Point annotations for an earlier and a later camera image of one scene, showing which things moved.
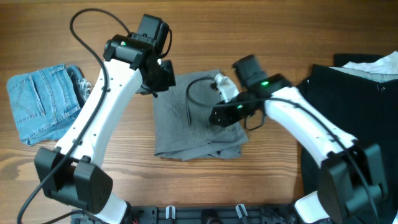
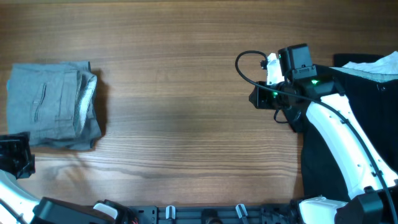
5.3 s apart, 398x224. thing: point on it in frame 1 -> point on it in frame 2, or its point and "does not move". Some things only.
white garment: [383, 70] does not move
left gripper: [170, 80] -> [18, 144]
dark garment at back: [341, 60] does not move
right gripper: [225, 112] -> [261, 101]
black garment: [367, 109] does not move
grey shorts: [183, 129] -> [56, 102]
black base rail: [200, 214] does not move
